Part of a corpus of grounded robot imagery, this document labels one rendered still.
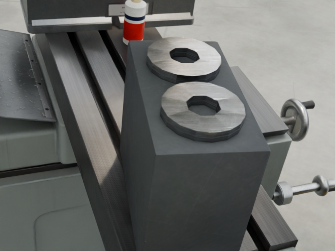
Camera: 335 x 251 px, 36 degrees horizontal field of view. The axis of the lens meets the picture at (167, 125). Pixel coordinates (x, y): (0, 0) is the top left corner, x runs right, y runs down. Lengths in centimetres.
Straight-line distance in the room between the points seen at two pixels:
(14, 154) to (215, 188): 54
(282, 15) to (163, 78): 290
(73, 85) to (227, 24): 237
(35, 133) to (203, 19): 234
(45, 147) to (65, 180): 9
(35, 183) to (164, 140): 57
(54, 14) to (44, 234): 47
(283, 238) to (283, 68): 223
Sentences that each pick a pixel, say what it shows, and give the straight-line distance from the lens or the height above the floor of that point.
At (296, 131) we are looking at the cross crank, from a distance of 144.
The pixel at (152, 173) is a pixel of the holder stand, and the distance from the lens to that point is 52.
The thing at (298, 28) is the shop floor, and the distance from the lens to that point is 337.
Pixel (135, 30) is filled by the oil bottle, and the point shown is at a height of 95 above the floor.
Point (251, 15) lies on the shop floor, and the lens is 339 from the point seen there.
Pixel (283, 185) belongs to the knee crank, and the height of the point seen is 52.
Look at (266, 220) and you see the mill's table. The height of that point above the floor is 91.
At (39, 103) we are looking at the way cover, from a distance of 99.
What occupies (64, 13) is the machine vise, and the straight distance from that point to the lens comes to 107.
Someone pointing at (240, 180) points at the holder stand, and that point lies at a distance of 55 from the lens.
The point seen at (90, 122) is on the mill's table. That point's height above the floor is 91.
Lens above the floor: 143
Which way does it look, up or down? 38 degrees down
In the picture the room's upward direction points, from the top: 8 degrees clockwise
